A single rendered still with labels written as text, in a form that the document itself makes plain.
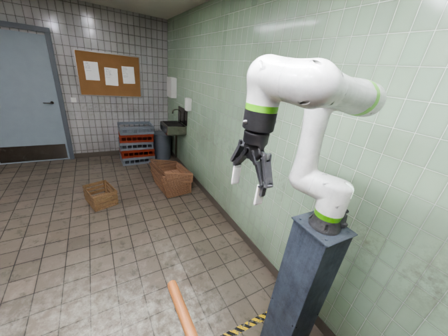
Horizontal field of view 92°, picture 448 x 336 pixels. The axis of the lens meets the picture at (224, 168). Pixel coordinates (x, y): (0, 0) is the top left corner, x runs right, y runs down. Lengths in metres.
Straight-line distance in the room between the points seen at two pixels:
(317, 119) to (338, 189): 0.31
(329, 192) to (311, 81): 0.63
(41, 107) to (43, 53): 0.85
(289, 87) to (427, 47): 1.03
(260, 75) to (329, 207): 0.69
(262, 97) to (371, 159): 1.07
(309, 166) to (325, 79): 0.61
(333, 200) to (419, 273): 0.73
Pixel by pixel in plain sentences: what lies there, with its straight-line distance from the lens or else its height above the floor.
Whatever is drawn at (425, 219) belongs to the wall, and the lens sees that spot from 1.51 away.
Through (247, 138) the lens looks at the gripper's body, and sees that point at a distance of 0.62.
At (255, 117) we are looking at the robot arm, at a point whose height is 1.73.
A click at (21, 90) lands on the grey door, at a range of 4.84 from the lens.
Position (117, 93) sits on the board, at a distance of 4.77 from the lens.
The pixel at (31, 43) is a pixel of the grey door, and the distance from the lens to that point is 4.76.
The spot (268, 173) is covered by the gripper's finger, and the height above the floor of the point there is 1.59.
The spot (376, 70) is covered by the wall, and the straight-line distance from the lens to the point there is 1.56.
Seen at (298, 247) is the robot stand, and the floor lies 1.07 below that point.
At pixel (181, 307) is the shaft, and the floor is 1.21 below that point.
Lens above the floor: 1.83
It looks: 24 degrees down
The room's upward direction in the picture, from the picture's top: 6 degrees clockwise
